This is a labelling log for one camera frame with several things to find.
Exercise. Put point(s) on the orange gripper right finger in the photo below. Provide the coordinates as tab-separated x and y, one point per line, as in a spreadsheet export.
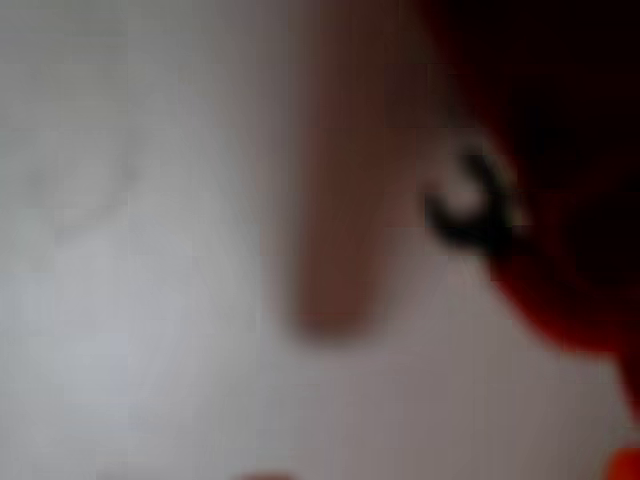
627	465

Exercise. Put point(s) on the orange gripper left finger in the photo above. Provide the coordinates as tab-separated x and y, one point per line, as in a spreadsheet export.
267	477

